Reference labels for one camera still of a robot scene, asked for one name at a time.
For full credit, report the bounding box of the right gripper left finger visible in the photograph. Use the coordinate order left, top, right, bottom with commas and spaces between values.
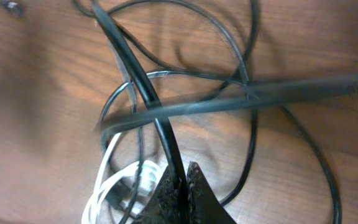
132, 168, 179, 224

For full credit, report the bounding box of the white usb cable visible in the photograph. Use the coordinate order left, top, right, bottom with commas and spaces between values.
81, 132, 164, 224

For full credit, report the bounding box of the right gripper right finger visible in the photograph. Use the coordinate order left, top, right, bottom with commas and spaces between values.
187, 162, 236, 224

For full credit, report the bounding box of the long black usb cable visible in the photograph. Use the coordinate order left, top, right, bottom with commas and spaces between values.
73, 0, 358, 224

